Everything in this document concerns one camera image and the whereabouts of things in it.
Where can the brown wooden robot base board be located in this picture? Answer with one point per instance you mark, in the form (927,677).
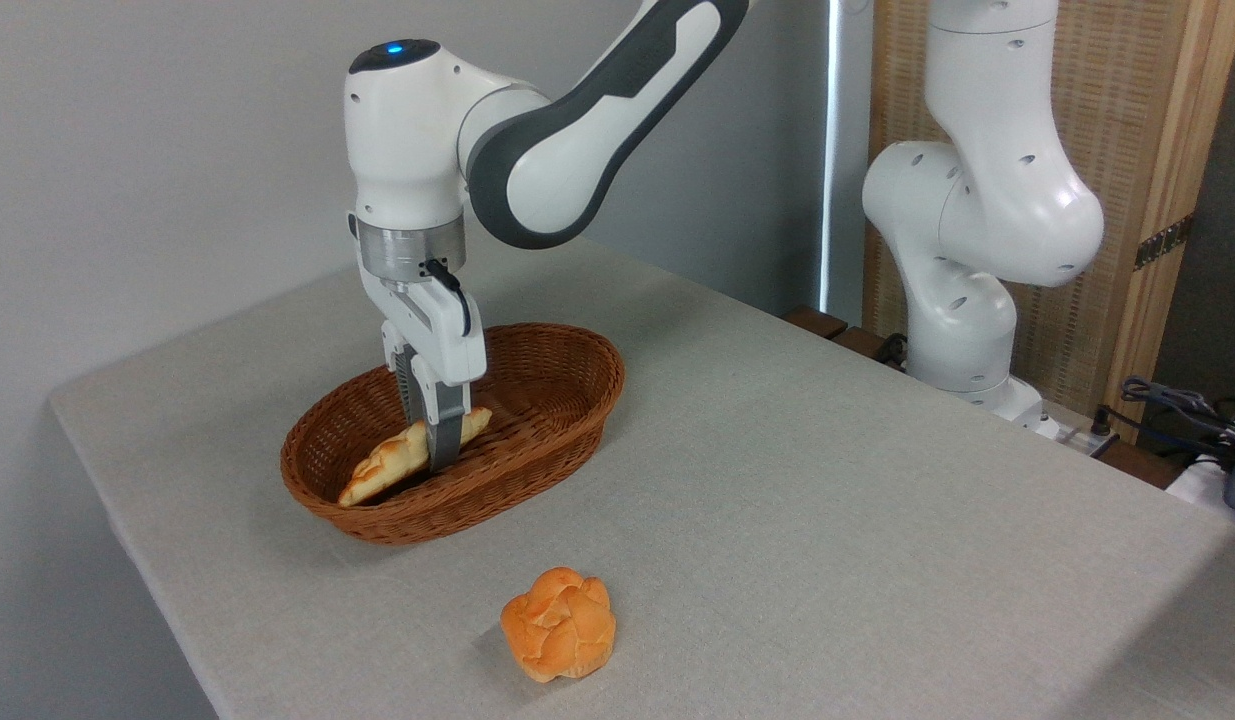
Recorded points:
(847,338)

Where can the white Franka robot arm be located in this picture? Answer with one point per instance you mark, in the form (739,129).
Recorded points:
(577,150)

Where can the wooden rattan folding screen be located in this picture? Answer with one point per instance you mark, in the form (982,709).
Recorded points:
(1127,120)

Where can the round orange bread roll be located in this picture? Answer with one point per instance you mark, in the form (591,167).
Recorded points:
(559,625)

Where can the long braided bread loaf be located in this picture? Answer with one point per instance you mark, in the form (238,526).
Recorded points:
(392,460)

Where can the white power strip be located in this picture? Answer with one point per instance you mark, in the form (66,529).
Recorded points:
(1077,440)

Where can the grey tablecloth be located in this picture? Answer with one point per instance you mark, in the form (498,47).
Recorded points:
(827,520)

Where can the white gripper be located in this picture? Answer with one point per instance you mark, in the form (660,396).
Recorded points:
(437,330)

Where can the brown wicker oval basket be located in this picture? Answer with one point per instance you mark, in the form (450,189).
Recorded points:
(547,440)

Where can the metal screen hinge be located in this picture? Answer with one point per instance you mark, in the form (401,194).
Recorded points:
(1163,242)

